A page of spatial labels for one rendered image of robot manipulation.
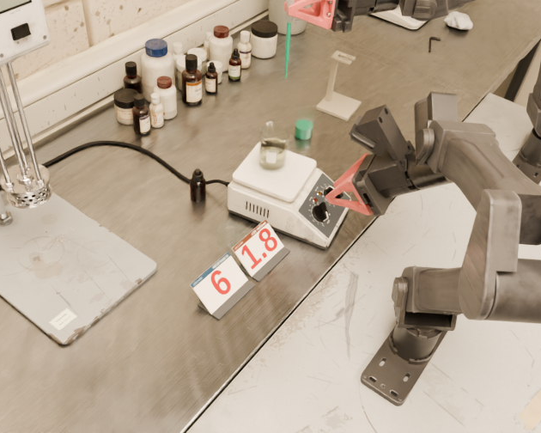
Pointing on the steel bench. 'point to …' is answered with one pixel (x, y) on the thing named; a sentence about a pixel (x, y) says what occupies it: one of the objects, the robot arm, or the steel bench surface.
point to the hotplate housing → (279, 211)
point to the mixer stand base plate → (60, 266)
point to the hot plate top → (301, 168)
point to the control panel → (326, 206)
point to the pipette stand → (331, 105)
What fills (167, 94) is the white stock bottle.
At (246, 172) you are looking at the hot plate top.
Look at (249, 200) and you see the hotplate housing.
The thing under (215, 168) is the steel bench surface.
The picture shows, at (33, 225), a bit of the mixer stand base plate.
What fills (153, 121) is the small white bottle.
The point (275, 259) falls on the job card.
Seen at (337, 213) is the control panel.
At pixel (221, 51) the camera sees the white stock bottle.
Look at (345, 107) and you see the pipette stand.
